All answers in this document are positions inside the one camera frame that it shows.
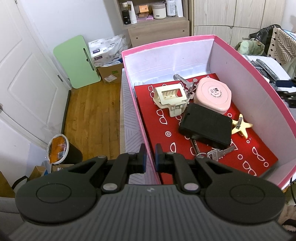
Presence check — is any silver key bunch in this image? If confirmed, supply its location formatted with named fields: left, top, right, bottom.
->
left=190, top=139, right=236, bottom=161

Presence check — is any black wallet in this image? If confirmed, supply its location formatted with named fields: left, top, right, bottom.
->
left=179, top=103, right=232, bottom=150

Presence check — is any cream plastic holder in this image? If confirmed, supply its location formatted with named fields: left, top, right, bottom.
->
left=153, top=83, right=187, bottom=117

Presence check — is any silver nail clipper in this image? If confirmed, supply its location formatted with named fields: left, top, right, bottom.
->
left=173, top=74, right=197, bottom=100

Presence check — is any cream star-shaped clip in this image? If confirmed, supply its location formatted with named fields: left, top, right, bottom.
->
left=231, top=113, right=253, bottom=138

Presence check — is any pink cardboard box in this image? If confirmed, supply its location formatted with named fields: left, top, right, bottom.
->
left=122, top=35, right=295, bottom=188

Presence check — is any red glasses-pattern cloth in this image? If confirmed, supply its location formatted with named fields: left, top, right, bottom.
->
left=134, top=81, right=278, bottom=177

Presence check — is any trash bin with bag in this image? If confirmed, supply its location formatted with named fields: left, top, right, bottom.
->
left=47, top=134, right=83, bottom=165

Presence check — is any pink round case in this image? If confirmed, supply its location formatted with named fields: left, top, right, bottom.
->
left=193, top=77, right=232, bottom=114

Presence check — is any cardboard box on floor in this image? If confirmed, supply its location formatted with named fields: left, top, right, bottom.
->
left=97, top=63, right=123, bottom=85

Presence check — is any white plastic package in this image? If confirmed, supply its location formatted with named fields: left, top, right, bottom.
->
left=88, top=34, right=131, bottom=67

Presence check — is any white door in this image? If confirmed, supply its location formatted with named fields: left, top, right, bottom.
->
left=0, top=0, right=72, bottom=183

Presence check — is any green folding table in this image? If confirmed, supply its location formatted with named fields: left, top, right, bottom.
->
left=53, top=35, right=101, bottom=89

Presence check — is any wooden shelf cabinet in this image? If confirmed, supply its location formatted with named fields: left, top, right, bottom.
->
left=114, top=1, right=190, bottom=47

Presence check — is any black bottle on shelf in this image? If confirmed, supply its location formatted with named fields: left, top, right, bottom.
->
left=121, top=9, right=131, bottom=25

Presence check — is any white tube bottle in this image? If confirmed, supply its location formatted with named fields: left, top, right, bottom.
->
left=127, top=1, right=137, bottom=24

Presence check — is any white jar on shelf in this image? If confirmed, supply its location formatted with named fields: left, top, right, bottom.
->
left=152, top=3, right=167, bottom=20

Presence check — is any wooden wardrobe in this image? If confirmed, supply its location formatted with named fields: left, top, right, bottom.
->
left=188, top=0, right=285, bottom=47

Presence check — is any black white patterned cloth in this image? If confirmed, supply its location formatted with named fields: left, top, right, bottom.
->
left=267, top=28, right=295, bottom=65

